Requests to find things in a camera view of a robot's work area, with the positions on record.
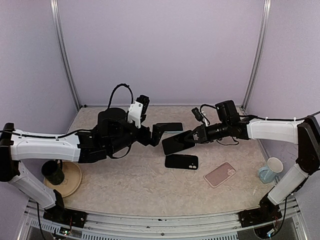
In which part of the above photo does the dark green mug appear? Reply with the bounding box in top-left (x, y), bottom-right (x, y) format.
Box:
top-left (41, 159), bottom-right (65, 186)

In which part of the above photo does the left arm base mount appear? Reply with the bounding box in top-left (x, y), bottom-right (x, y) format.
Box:
top-left (43, 206), bottom-right (88, 228)

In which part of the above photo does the black phone silver edge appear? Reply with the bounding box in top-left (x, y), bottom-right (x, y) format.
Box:
top-left (161, 131), bottom-right (196, 156)

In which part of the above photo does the right aluminium frame post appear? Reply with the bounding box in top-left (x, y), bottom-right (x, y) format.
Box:
top-left (241, 0), bottom-right (272, 112)

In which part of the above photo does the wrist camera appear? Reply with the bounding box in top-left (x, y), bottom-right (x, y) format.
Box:
top-left (191, 107), bottom-right (210, 127)
top-left (127, 95), bottom-right (150, 129)

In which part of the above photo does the light blue phone case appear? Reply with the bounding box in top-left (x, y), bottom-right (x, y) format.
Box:
top-left (159, 122), bottom-right (184, 133)

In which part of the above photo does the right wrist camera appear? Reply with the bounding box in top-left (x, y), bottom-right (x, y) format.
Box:
top-left (191, 107), bottom-right (210, 127)

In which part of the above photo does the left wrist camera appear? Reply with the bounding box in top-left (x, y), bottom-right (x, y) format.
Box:
top-left (127, 95), bottom-right (150, 129)

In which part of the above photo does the black phone case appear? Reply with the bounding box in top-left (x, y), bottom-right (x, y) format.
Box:
top-left (164, 154), bottom-right (199, 170)

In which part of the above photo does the left aluminium frame post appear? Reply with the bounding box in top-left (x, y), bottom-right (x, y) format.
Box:
top-left (50, 0), bottom-right (82, 111)

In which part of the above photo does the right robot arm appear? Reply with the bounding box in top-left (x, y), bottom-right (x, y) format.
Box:
top-left (184, 100), bottom-right (320, 222)

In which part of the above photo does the front aluminium rail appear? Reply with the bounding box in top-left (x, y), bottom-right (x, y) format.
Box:
top-left (17, 197), bottom-right (308, 240)

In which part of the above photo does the light blue mug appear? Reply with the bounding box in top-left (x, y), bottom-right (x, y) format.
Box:
top-left (258, 157), bottom-right (284, 184)

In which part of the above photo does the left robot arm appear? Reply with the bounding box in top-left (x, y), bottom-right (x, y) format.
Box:
top-left (0, 95), bottom-right (166, 223)

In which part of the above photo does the pink phone case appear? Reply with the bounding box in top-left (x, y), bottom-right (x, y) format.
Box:
top-left (204, 162), bottom-right (237, 188)

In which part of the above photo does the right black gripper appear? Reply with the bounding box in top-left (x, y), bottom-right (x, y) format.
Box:
top-left (185, 119), bottom-right (231, 143)

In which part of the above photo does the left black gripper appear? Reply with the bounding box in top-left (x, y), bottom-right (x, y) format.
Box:
top-left (108, 122), bottom-right (168, 155)

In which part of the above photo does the beige round plate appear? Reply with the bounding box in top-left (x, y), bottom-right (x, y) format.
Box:
top-left (43, 161), bottom-right (82, 198)

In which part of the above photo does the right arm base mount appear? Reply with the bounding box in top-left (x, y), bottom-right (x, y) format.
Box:
top-left (238, 207), bottom-right (283, 228)

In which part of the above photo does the aluminium frame post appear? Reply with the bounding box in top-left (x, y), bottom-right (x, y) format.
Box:
top-left (241, 0), bottom-right (272, 112)
top-left (50, 0), bottom-right (82, 111)

